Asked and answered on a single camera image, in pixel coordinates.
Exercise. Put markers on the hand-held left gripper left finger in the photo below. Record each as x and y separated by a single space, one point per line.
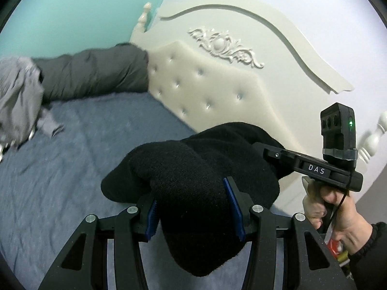
151 220

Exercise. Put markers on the dark grey rolled duvet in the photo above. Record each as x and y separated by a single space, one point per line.
96 72

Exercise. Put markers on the blue-grey bed sheet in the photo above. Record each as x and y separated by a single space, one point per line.
75 157

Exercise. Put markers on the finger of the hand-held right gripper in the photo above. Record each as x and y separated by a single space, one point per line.
278 155

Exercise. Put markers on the black sweater with white trim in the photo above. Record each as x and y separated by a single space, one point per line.
187 172

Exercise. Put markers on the grey garment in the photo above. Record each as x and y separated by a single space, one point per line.
18 96

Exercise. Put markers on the colourful patterned cloth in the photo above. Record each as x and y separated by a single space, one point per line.
334 244

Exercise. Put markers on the person's right hand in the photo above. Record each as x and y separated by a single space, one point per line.
347 217

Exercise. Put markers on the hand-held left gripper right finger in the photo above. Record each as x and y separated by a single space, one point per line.
237 211

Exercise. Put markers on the cream tufted headboard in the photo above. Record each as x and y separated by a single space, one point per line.
211 81

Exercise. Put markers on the person's right forearm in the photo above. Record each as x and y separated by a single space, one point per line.
372 247

